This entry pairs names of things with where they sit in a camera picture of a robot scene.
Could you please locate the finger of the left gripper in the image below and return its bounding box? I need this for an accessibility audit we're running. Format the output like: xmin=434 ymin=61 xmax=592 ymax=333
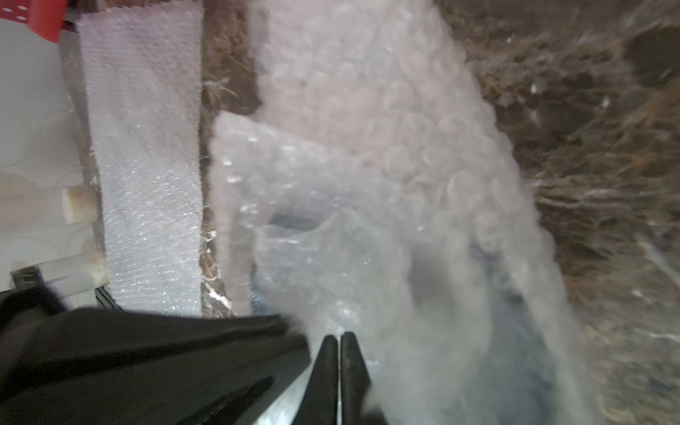
xmin=1 ymin=287 xmax=310 ymax=424

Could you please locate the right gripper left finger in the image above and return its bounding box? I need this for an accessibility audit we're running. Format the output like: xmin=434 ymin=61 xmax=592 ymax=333
xmin=292 ymin=336 xmax=339 ymax=425

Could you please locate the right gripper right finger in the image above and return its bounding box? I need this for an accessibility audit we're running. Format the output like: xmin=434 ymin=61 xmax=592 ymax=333
xmin=340 ymin=332 xmax=388 ymax=425

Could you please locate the bubble wrap sheet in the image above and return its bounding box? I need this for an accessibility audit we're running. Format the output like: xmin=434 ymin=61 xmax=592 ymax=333
xmin=211 ymin=1 xmax=600 ymax=424
xmin=78 ymin=1 xmax=204 ymax=316

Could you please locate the black lid glass jar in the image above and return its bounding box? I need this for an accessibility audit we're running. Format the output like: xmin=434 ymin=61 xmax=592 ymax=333
xmin=11 ymin=251 xmax=110 ymax=299

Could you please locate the red silver toaster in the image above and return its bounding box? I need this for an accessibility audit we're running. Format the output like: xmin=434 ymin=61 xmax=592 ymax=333
xmin=0 ymin=0 xmax=74 ymax=44

